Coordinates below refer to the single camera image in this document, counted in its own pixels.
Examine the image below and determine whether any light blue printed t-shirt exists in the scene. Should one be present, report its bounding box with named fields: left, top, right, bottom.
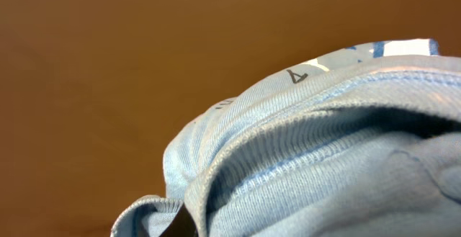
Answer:
left=111, top=39, right=460, bottom=236

